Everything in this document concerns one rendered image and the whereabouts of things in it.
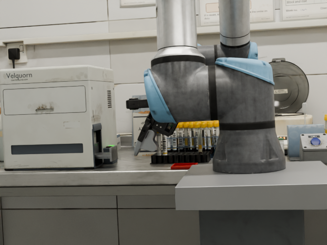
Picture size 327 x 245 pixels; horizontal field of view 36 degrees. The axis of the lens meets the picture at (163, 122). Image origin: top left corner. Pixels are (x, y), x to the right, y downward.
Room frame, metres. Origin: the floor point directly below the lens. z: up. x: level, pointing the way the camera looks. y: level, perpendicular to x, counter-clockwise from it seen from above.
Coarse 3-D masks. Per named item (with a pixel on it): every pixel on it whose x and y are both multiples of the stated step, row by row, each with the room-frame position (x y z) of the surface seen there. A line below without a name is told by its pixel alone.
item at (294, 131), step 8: (288, 128) 1.43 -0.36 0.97; (296, 128) 1.43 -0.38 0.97; (304, 128) 1.42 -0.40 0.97; (312, 128) 1.42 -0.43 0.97; (320, 128) 1.42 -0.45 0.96; (288, 136) 1.44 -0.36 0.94; (296, 136) 1.43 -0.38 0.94; (288, 144) 1.44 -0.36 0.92; (296, 144) 1.43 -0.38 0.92; (288, 152) 1.45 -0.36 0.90; (296, 152) 1.43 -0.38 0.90
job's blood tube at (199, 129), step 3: (198, 129) 1.49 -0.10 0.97; (201, 129) 1.49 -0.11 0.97; (198, 132) 1.49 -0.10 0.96; (201, 132) 1.49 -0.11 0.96; (198, 135) 1.49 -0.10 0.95; (201, 135) 1.49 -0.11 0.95; (198, 138) 1.49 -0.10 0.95; (201, 138) 1.49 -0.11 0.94; (198, 141) 1.49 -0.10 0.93; (201, 141) 1.49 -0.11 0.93; (198, 144) 1.49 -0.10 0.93; (201, 144) 1.49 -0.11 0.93; (198, 147) 1.49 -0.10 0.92; (201, 147) 1.49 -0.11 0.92; (198, 150) 1.49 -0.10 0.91; (201, 150) 1.49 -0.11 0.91
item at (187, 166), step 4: (176, 164) 1.41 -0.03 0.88; (180, 164) 1.41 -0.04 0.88; (184, 164) 1.41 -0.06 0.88; (188, 164) 1.41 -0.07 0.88; (192, 164) 1.41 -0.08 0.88; (196, 164) 1.37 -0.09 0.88; (172, 168) 1.35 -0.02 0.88; (176, 168) 1.35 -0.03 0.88; (180, 168) 1.35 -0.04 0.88; (184, 168) 1.34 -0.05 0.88; (188, 168) 1.34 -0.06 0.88
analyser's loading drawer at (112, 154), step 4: (96, 144) 1.47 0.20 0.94; (96, 148) 1.47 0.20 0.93; (112, 148) 1.43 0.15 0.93; (116, 148) 1.48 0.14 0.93; (96, 152) 1.46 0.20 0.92; (100, 152) 1.49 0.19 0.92; (104, 152) 1.49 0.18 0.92; (108, 152) 1.48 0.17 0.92; (112, 152) 1.43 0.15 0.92; (116, 152) 1.47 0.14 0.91; (96, 156) 1.43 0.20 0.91; (100, 156) 1.43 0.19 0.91; (104, 156) 1.42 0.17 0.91; (108, 156) 1.42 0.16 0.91; (112, 156) 1.43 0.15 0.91; (116, 156) 1.47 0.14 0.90; (112, 160) 1.43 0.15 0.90
